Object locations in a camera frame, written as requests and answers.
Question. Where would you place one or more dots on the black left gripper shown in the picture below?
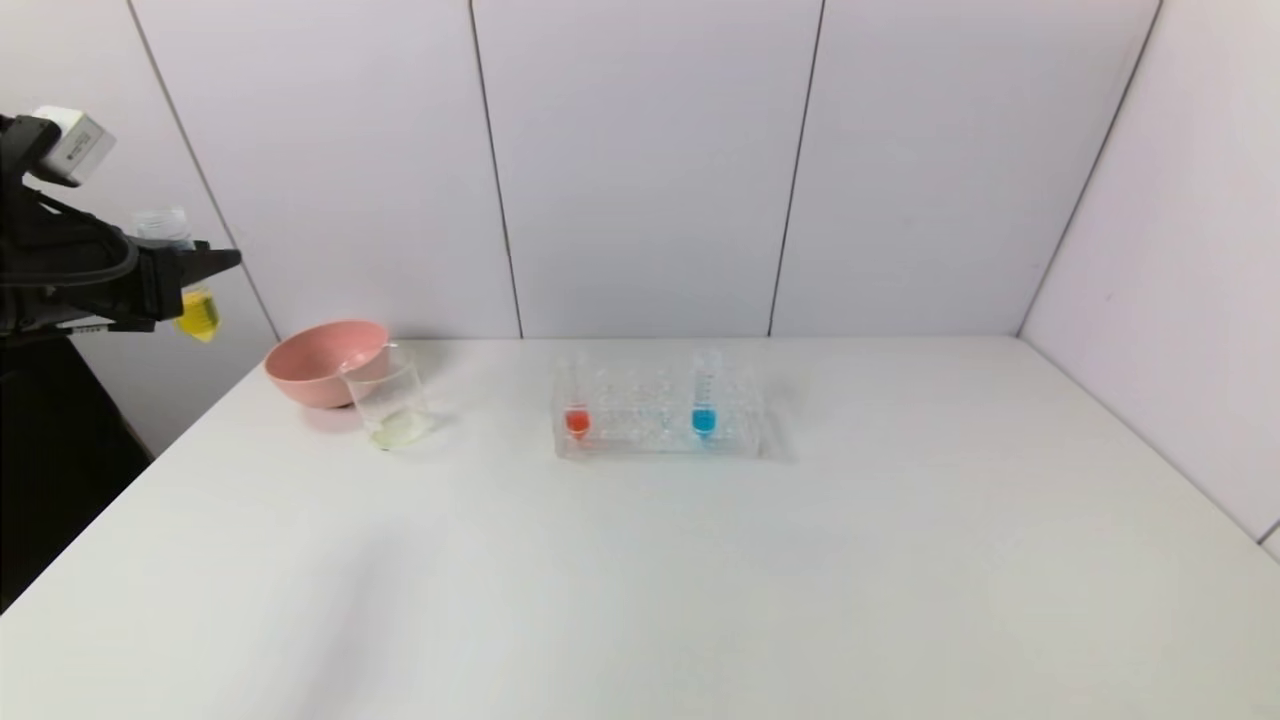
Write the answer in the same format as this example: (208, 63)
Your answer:
(160, 283)

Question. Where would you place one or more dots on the test tube with yellow pigment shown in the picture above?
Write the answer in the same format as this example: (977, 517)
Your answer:
(200, 315)

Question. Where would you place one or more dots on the clear glass beaker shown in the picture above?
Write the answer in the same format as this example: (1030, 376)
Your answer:
(398, 415)

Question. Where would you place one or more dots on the test tube with red pigment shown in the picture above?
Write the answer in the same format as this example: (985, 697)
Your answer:
(577, 422)

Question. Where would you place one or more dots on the clear acrylic test tube rack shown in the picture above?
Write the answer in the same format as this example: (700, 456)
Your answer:
(650, 425)

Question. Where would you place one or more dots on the test tube with blue pigment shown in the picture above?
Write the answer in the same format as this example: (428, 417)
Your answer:
(704, 422)

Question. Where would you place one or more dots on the pink plastic bowl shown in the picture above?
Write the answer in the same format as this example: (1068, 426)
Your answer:
(310, 375)

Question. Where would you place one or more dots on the dark cabinet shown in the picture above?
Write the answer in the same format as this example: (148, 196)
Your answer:
(50, 480)

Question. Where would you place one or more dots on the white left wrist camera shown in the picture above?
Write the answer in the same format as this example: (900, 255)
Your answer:
(75, 145)

